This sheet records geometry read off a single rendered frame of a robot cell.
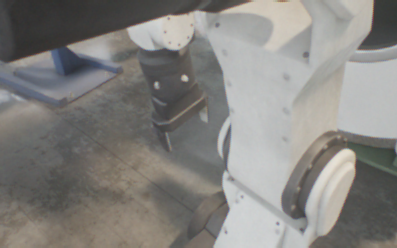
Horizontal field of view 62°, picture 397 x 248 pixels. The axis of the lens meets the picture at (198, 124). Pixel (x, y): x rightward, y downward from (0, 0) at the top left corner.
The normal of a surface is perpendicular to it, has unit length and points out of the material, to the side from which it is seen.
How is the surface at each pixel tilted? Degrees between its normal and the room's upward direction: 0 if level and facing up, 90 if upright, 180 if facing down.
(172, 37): 90
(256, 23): 35
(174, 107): 90
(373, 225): 0
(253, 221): 60
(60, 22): 122
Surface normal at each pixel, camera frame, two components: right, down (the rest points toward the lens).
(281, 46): -0.45, -0.43
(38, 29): 0.58, 0.78
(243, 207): -0.66, -0.05
